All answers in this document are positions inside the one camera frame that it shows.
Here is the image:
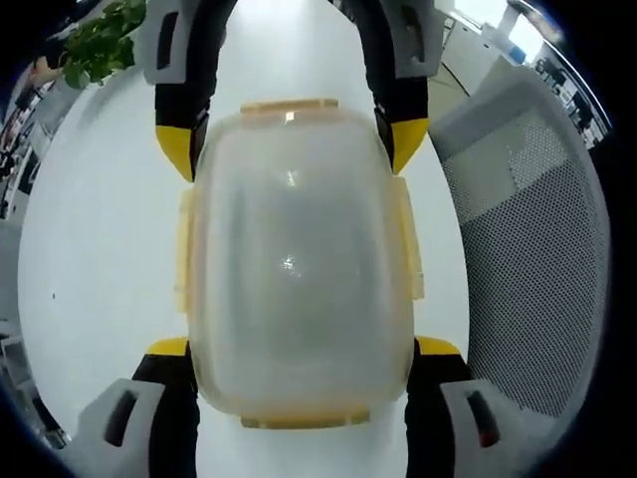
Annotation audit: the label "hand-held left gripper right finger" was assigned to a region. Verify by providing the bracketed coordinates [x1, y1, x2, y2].
[403, 336, 531, 478]

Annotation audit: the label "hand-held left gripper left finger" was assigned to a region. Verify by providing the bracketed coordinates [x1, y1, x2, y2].
[74, 336, 202, 478]

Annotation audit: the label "clear plastic box yellow buckles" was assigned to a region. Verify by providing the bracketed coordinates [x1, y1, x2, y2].
[173, 98, 425, 430]

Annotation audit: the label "green potted plant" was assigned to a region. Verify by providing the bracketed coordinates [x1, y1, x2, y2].
[62, 0, 148, 91]

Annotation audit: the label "grey mesh office chair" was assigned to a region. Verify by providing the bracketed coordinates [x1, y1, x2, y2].
[427, 79, 612, 434]

